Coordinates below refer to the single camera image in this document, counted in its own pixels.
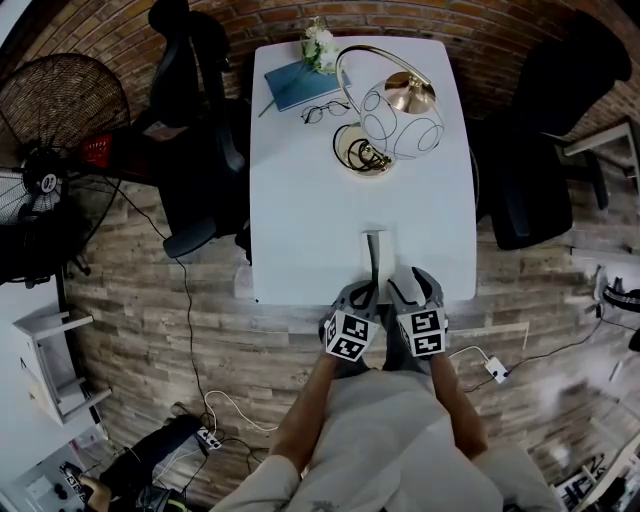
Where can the white power strip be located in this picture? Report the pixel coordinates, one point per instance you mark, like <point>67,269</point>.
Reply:
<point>210,439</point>

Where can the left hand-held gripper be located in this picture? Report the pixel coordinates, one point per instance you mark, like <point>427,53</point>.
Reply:
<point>350,332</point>

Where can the white flower bouquet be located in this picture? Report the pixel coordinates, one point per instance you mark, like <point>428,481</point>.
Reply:
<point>320,45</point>

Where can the black-rimmed eyeglasses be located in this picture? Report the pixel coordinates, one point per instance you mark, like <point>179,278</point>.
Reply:
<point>325,111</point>

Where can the person's grey trousers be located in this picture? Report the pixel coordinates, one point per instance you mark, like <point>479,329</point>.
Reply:
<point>400,345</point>

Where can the dark-top side table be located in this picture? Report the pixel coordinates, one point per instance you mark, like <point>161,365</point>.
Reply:
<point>610,145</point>

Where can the red box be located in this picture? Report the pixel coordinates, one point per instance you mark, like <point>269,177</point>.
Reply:
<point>97,150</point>

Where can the person's left forearm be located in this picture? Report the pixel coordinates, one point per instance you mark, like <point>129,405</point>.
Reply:
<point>305,420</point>

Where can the white power adapter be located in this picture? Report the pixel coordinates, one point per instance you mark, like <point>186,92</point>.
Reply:
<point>496,371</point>

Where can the gold lamp with globe shade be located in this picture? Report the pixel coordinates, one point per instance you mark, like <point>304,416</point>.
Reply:
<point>400,120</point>

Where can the person's right forearm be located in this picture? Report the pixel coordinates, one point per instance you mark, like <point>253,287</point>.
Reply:
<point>457,405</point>

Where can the blue notebook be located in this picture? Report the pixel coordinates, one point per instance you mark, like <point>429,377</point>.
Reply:
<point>300,85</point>

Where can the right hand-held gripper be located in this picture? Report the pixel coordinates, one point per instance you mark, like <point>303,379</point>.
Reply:
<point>425,330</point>

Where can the large black floor fan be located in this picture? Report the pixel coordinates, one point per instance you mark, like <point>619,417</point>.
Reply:
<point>50,165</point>

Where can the black mesh office chair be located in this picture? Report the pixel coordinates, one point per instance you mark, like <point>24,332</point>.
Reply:
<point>195,150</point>

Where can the black high-back office chair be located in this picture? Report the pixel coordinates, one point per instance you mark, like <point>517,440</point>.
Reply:
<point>540,150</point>

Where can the person's light shirt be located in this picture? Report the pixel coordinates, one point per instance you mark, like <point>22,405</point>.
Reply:
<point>390,450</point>

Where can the white shelf unit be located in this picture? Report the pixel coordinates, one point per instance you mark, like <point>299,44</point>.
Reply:
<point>55,370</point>

